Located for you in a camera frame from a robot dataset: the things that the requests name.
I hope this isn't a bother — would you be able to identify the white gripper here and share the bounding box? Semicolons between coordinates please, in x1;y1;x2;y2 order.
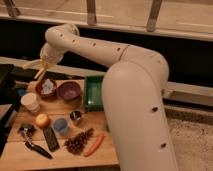
22;43;64;80

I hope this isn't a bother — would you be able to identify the peeled yellow banana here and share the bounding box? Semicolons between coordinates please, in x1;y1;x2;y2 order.
29;59;48;82

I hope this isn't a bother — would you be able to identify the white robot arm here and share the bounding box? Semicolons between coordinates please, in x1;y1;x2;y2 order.
25;24;179;171

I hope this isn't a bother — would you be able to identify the white paper cup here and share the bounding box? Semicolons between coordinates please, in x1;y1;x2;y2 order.
21;92;40;113

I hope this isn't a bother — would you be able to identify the small metal cup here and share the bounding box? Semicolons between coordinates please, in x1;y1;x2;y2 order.
70;110;82;126

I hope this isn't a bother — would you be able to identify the blue plastic cup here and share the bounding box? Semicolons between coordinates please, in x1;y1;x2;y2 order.
53;118;69;134

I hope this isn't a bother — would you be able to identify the red bowl with plastic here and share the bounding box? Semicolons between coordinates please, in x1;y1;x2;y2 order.
35;79;57;99

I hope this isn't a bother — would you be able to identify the purple bowl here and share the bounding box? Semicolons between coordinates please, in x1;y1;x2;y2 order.
57;81;81;101

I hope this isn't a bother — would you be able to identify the orange apple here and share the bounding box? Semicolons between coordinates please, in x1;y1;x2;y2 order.
35;114;50;129

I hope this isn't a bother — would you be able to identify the green plastic tray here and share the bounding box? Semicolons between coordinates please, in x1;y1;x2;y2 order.
83;75;103;112

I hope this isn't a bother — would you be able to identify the black remote control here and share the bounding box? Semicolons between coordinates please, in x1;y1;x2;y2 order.
43;127;59;152

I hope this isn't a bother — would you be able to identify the brown grape bunch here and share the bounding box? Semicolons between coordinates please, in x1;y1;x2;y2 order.
64;128;94;155

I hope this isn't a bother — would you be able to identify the orange carrot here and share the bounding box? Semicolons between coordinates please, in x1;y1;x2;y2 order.
83;133;105;157

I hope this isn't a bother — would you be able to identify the black handled can opener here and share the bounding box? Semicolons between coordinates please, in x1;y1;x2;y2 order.
18;123;52;159

